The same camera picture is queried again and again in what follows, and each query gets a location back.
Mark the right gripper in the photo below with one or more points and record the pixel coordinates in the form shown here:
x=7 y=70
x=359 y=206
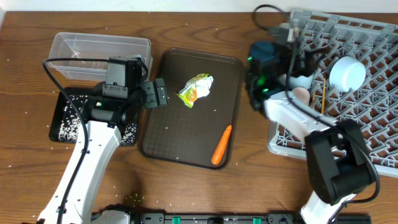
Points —
x=306 y=70

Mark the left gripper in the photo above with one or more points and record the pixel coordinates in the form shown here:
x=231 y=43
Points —
x=149 y=94

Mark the light blue cup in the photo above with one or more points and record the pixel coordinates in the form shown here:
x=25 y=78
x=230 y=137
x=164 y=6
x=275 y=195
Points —
x=301 y=81

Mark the pink cup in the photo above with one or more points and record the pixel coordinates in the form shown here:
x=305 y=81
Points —
x=302 y=95

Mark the light blue rice bowl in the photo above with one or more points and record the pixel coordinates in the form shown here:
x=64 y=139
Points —
x=347 y=74

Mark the wooden chopstick diagonal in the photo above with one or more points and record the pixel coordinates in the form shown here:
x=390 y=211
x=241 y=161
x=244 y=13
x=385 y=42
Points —
x=323 y=96

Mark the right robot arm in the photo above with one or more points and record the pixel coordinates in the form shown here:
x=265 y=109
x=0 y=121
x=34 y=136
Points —
x=339 y=167

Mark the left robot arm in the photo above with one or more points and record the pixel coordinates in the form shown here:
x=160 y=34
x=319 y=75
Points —
x=98 y=137

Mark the grey dishwasher rack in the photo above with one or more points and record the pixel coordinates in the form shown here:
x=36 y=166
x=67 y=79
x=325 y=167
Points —
x=374 y=104

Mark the brown serving tray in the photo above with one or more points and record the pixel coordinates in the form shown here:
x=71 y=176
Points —
x=177 y=133

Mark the crumpled green yellow wrapper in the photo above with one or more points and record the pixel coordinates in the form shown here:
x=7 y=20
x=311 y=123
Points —
x=197 y=87

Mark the orange carrot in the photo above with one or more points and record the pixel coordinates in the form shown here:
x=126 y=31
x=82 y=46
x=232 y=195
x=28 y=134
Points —
x=221 y=147

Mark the clear plastic bin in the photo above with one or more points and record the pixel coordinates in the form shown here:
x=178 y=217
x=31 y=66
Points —
x=78 y=45

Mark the pile of white rice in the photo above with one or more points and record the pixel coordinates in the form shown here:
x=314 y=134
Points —
x=70 y=123

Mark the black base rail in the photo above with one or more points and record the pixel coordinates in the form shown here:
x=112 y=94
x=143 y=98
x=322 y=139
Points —
x=116 y=216

